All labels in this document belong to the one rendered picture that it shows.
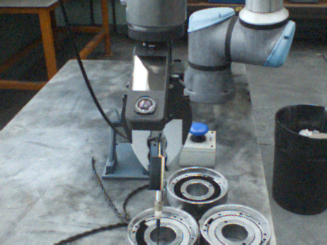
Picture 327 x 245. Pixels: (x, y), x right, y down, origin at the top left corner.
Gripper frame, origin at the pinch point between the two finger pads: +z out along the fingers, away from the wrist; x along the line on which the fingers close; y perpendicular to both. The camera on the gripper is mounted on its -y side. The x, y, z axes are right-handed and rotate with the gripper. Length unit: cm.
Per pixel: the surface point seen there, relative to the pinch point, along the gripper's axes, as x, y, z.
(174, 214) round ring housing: -2.4, 1.5, 10.2
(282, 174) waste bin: -47, 106, 74
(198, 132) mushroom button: -6.1, 21.2, 6.1
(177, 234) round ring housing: -3.0, -2.9, 10.2
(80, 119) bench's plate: 22.4, 39.0, 13.2
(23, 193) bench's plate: 25.7, 9.3, 13.2
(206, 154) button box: -7.8, 19.5, 10.1
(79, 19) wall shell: 122, 408, 77
